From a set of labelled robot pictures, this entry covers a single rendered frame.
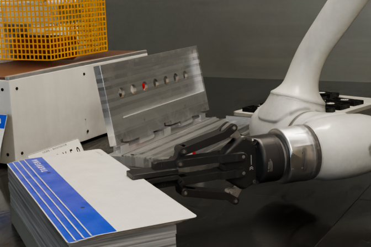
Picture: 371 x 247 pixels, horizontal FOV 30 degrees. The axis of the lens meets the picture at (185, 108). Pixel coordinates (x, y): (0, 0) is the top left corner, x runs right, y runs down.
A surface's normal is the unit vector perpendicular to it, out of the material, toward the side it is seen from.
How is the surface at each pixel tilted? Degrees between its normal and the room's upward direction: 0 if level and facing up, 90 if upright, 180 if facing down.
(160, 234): 90
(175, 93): 79
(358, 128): 46
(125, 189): 0
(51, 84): 90
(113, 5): 90
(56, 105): 90
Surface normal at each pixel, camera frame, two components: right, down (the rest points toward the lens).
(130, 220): -0.04, -0.98
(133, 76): 0.86, -0.13
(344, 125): 0.20, -0.68
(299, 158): 0.40, 0.15
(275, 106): -0.77, -0.35
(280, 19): -0.47, 0.18
